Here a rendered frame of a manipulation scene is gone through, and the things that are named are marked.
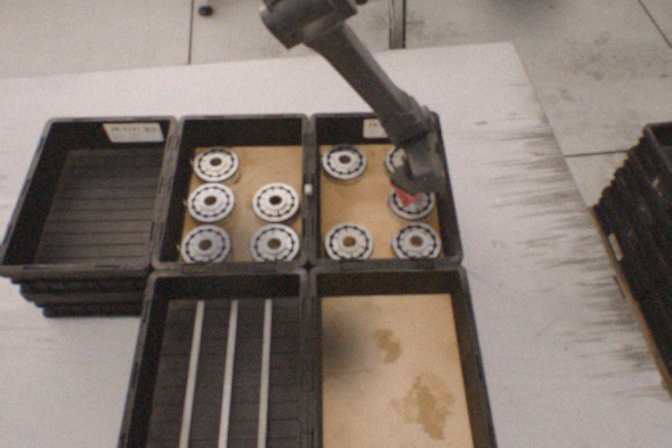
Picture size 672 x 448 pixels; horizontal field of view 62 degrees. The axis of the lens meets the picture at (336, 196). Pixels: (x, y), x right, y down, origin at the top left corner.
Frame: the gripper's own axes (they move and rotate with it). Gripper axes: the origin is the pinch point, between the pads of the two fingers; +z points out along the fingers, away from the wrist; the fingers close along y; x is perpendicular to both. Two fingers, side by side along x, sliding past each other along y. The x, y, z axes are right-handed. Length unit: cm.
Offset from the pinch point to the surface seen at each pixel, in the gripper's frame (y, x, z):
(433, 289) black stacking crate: -13.6, -16.6, 2.4
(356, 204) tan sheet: -7.9, 9.3, 4.0
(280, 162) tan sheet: -11.3, 30.6, 3.6
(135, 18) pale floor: 44, 211, 84
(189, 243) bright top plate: -40.7, 26.9, 0.7
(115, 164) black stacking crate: -39, 59, 3
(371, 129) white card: 7.5, 18.5, -1.8
